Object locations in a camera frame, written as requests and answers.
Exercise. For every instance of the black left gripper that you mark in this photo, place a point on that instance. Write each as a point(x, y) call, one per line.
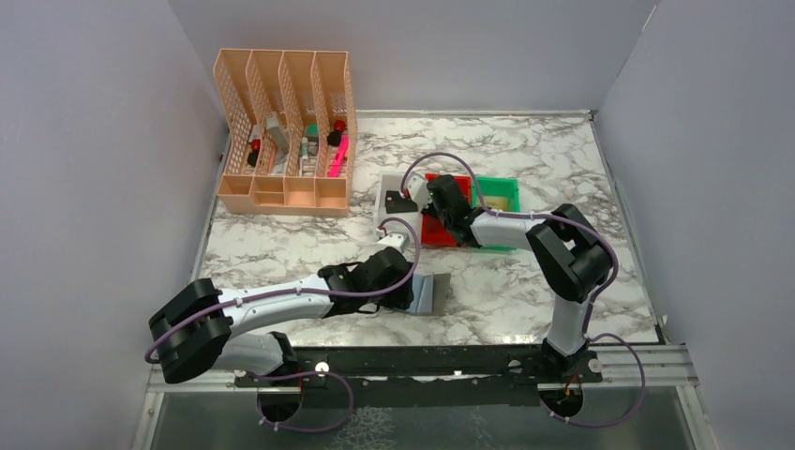
point(402, 288)

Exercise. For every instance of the green plastic bin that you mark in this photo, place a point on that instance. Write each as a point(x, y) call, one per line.
point(506, 187)

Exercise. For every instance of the grey metal card holder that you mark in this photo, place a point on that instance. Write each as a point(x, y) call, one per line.
point(441, 293)

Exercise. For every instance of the white plastic bin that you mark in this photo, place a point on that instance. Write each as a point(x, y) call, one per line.
point(390, 181)

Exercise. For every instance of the peach plastic desk organizer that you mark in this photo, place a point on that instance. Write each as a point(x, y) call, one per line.
point(293, 126)

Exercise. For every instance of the red plastic bin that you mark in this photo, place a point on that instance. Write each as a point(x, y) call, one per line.
point(433, 232)

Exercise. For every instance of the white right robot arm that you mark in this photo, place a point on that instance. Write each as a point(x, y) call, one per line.
point(576, 262)

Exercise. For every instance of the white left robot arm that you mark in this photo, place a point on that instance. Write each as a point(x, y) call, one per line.
point(192, 329)

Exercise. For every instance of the gold card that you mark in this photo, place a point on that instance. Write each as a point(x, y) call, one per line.
point(497, 203)

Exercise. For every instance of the black card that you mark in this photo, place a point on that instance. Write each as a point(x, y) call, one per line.
point(394, 203)

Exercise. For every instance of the pink highlighter pen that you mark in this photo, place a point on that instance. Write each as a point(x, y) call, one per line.
point(340, 157)

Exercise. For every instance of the red black stamp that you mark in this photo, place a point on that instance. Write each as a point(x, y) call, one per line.
point(334, 137)

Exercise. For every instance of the green capped bottle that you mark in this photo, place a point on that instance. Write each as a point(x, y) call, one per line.
point(311, 137)

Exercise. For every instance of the grey box in organizer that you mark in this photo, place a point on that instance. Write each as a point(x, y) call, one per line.
point(277, 132)

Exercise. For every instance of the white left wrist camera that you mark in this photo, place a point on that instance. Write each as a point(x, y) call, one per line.
point(397, 240)

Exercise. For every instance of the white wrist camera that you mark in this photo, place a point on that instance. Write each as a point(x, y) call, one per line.
point(416, 189)
point(397, 240)

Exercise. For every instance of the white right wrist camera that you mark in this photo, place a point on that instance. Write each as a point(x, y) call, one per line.
point(416, 189)

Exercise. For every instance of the black mounting rail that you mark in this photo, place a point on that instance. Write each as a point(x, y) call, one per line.
point(408, 376)

